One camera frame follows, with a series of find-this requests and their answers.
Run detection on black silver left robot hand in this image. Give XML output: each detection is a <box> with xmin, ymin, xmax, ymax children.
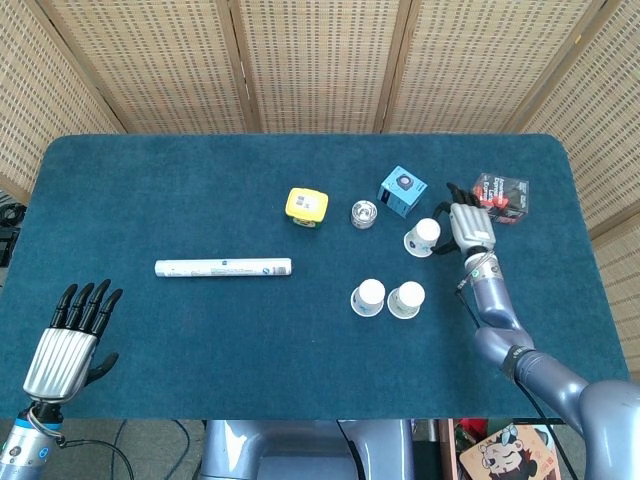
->
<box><xmin>22</xmin><ymin>278</ymin><xmax>124</xmax><ymax>404</ymax></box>

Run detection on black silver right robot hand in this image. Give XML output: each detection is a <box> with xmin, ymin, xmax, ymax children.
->
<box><xmin>430</xmin><ymin>182</ymin><xmax>498</xmax><ymax>257</ymax></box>

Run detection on white cup fern leaf print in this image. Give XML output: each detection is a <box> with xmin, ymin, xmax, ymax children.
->
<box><xmin>403</xmin><ymin>217</ymin><xmax>443</xmax><ymax>258</ymax></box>

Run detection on white cup green flower print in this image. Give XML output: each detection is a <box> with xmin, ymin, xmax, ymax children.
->
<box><xmin>387</xmin><ymin>280</ymin><xmax>426</xmax><ymax>319</ymax></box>

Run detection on white cup blue flower print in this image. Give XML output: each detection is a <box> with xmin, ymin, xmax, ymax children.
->
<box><xmin>350</xmin><ymin>278</ymin><xmax>387</xmax><ymax>318</ymax></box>

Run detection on clear box red black clips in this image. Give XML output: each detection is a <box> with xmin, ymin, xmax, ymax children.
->
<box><xmin>472</xmin><ymin>172</ymin><xmax>531</xmax><ymax>227</ymax></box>

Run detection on light blue cardboard box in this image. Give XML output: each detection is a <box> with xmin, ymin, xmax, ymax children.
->
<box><xmin>376</xmin><ymin>165</ymin><xmax>429</xmax><ymax>219</ymax></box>

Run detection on clear round clip container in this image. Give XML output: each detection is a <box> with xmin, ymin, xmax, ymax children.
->
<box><xmin>350</xmin><ymin>200</ymin><xmax>379</xmax><ymax>230</ymax></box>

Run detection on dark blue table cloth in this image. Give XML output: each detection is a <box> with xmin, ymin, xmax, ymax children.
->
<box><xmin>0</xmin><ymin>133</ymin><xmax>634</xmax><ymax>420</ymax></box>

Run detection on green tub yellow lid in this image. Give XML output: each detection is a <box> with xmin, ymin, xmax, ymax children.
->
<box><xmin>284</xmin><ymin>187</ymin><xmax>330</xmax><ymax>231</ymax></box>

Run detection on white plastic wrap roll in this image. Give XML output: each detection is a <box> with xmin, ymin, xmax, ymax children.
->
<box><xmin>153</xmin><ymin>257</ymin><xmax>294</xmax><ymax>279</ymax></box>

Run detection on woven bamboo folding screen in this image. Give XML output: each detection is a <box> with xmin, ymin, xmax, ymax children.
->
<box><xmin>0</xmin><ymin>0</ymin><xmax>640</xmax><ymax>374</ymax></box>

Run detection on cartoon printed cardboard box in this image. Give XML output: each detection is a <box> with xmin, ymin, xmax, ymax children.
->
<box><xmin>458</xmin><ymin>422</ymin><xmax>560</xmax><ymax>480</ymax></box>

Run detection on grey-blue robot torso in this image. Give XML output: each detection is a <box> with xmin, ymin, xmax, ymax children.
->
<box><xmin>199</xmin><ymin>418</ymin><xmax>416</xmax><ymax>480</ymax></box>

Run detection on black floor cable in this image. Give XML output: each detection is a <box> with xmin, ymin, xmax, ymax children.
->
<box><xmin>54</xmin><ymin>434</ymin><xmax>134</xmax><ymax>480</ymax></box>

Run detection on dark equipment with cables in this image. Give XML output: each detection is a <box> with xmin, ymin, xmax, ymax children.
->
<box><xmin>0</xmin><ymin>189</ymin><xmax>27</xmax><ymax>266</ymax></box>

